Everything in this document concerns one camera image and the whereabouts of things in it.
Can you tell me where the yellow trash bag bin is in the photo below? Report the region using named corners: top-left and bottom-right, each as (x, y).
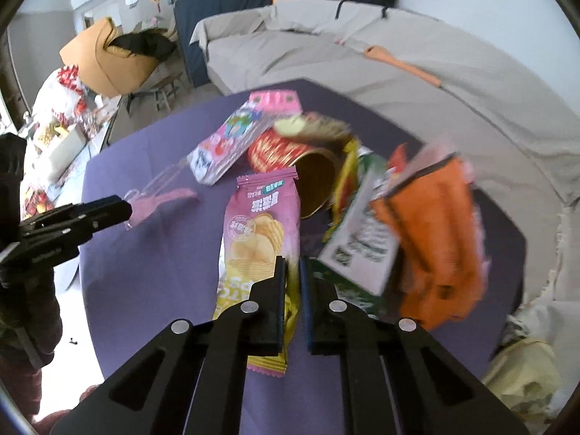
top-left (481, 297), bottom-right (572, 431)

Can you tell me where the grey covered sofa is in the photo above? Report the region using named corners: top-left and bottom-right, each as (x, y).
top-left (190, 0), bottom-right (579, 301)

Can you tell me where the green white milk carton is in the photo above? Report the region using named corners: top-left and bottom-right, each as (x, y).
top-left (311, 146), bottom-right (399, 319)

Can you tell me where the purple tablecloth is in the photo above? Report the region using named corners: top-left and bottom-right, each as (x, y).
top-left (80, 91), bottom-right (526, 434)

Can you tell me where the orange plastic bag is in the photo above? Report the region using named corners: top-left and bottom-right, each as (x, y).
top-left (370, 141), bottom-right (490, 330)

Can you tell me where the orange back scratcher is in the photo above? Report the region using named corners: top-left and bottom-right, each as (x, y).
top-left (363, 45), bottom-right (442, 88)

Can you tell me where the colourful snack box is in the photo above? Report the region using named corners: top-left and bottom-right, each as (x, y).
top-left (187, 102), bottom-right (274, 186)

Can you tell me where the pink toy cash register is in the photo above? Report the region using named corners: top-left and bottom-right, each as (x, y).
top-left (248, 90), bottom-right (303, 115)

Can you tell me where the purple potato chip bag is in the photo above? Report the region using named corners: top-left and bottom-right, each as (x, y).
top-left (212, 167), bottom-right (301, 377)

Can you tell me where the yellow snack bag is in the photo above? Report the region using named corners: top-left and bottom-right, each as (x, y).
top-left (323, 137), bottom-right (361, 243)

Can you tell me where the red gold paper cup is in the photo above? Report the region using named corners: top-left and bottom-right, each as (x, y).
top-left (248, 112), bottom-right (353, 218)

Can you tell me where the orange beanbag chair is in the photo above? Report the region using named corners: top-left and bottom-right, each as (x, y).
top-left (59, 17), bottom-right (177, 98)

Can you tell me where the dark blue cabinet cover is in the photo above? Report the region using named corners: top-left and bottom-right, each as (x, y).
top-left (174, 0), bottom-right (272, 87)

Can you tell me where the pink transparent wrapper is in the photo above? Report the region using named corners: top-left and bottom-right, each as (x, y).
top-left (124, 157), bottom-right (196, 230)

